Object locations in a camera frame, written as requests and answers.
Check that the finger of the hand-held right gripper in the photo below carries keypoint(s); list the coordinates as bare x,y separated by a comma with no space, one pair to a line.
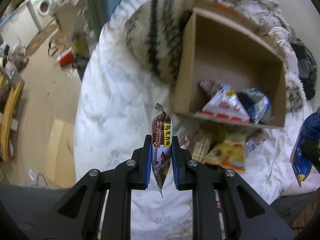
312,152

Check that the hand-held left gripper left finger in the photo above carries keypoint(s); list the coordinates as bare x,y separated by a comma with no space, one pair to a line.
148,165

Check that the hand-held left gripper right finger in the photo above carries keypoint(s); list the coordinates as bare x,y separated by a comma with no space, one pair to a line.
175,165

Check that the blue yellow snack packet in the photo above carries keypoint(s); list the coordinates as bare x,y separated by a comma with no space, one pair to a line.
308,127

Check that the brown chocolate snack packet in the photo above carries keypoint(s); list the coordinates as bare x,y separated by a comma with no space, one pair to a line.
161,140

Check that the yellow orange snack packet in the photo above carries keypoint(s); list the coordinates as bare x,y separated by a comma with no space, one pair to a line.
227,152

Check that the blue white snack packet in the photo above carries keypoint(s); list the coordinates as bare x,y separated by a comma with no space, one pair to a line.
257,102

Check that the white red rice cracker packet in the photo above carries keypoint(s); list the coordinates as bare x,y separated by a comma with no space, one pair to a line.
225,105

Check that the cardboard box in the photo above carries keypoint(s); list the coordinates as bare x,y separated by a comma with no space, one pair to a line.
225,55

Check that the beige wafer packet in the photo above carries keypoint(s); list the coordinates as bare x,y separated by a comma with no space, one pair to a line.
201,145

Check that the small white snack packet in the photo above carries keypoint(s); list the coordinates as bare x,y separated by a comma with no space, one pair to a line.
255,140

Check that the white floral quilt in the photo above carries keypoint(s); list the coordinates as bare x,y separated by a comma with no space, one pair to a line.
112,92

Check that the dark clothes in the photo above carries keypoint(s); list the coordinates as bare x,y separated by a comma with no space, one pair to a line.
305,65

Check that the flat cardboard sheet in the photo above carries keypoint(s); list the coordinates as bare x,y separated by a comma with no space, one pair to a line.
60,155

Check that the striped fuzzy blanket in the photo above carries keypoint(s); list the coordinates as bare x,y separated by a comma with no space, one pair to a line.
155,42

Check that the grey cloth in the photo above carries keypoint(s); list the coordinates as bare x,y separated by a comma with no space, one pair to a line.
30,205

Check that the red box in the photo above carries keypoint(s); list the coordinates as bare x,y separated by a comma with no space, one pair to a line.
65,57

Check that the wooden chair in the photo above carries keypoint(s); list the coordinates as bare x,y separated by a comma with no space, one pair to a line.
11,115

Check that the white washing machine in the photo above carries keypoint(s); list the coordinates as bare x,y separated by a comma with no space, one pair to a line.
43,6

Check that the white cabinet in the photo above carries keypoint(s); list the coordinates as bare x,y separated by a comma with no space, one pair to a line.
17,25

